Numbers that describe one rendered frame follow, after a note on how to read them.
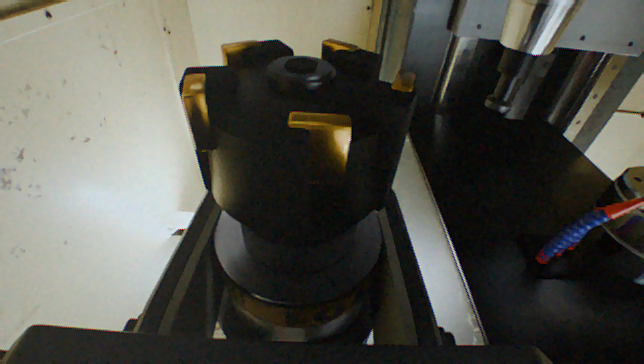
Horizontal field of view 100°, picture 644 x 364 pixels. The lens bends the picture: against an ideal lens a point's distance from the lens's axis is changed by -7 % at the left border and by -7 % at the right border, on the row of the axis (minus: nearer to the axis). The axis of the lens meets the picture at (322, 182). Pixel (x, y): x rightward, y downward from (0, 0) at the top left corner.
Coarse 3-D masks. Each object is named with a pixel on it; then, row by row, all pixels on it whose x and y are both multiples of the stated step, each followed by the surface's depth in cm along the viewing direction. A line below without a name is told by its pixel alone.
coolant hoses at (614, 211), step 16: (608, 208) 34; (624, 208) 33; (576, 224) 37; (592, 224) 35; (528, 240) 46; (544, 240) 46; (560, 240) 39; (576, 240) 43; (528, 256) 44; (544, 256) 42; (560, 256) 43; (576, 256) 43; (544, 272) 41; (560, 272) 41; (576, 272) 41
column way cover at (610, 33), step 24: (480, 0) 60; (504, 0) 60; (600, 0) 59; (624, 0) 59; (456, 24) 65; (480, 24) 63; (576, 24) 62; (600, 24) 62; (624, 24) 62; (576, 48) 66; (600, 48) 65; (624, 48) 65
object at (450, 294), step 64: (448, 128) 74; (512, 128) 76; (448, 192) 55; (512, 192) 56; (576, 192) 57; (448, 256) 46; (512, 256) 45; (448, 320) 45; (512, 320) 37; (576, 320) 37; (640, 320) 37
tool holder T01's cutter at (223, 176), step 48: (240, 48) 7; (288, 48) 7; (336, 48) 7; (192, 96) 5; (240, 96) 5; (288, 96) 5; (336, 96) 5; (384, 96) 5; (240, 144) 5; (288, 144) 4; (336, 144) 4; (384, 144) 5; (240, 192) 6; (288, 192) 5; (336, 192) 5; (384, 192) 6; (288, 240) 6
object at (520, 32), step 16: (512, 0) 13; (528, 0) 13; (544, 0) 12; (560, 0) 12; (576, 0) 12; (512, 16) 14; (528, 16) 13; (544, 16) 13; (560, 16) 12; (512, 32) 14; (528, 32) 13; (544, 32) 13; (560, 32) 13; (512, 48) 14; (528, 48) 14; (544, 48) 14
